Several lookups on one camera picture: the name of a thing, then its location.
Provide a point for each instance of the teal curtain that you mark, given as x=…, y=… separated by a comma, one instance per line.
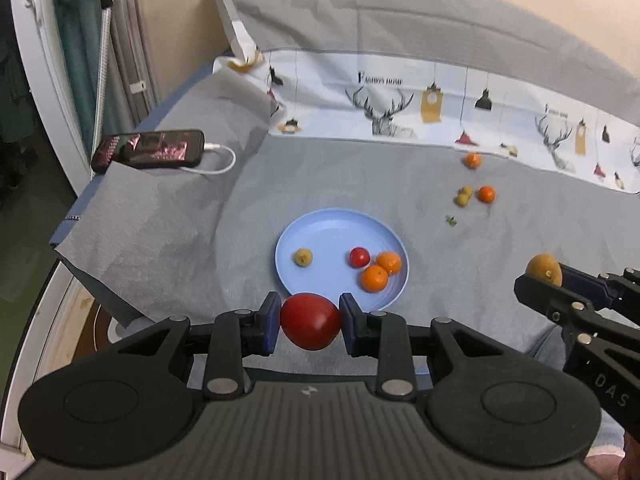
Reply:
x=75, y=35

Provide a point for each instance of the patterned white pole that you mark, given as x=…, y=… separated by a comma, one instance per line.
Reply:
x=101, y=70

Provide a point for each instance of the white door frame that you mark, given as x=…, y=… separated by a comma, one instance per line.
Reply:
x=55, y=85

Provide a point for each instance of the blue plate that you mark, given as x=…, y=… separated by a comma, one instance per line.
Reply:
x=340, y=260

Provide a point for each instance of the white wall clip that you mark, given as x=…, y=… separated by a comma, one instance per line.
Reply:
x=137, y=86

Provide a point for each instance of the black smartphone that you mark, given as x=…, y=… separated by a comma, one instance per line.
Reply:
x=147, y=149

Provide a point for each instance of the person's leg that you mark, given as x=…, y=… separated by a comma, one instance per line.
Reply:
x=550, y=347

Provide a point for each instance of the small orange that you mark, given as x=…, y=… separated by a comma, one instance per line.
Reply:
x=375, y=278
x=486, y=194
x=389, y=262
x=473, y=160

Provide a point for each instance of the green jujube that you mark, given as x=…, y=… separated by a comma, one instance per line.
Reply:
x=462, y=200
x=468, y=191
x=302, y=257
x=544, y=269

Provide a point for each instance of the small green stem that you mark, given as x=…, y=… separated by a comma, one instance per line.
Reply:
x=452, y=220

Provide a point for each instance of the white printed deer cloth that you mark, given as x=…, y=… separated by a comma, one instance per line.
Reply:
x=390, y=95

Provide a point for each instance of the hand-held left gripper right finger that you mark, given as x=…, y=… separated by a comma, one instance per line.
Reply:
x=350, y=322

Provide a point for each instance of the grey curtain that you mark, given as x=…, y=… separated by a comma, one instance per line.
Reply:
x=127, y=55

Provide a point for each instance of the grey cloth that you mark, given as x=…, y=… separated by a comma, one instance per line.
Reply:
x=200, y=240

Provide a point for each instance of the red cherry tomato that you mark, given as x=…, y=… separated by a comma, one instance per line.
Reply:
x=359, y=257
x=310, y=321

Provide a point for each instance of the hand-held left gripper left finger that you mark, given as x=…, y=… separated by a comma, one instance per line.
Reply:
x=272, y=322

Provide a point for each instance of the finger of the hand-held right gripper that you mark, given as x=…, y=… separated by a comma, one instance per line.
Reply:
x=552, y=302
x=587, y=280

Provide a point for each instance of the grey quilt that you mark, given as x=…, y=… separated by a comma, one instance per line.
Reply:
x=400, y=15

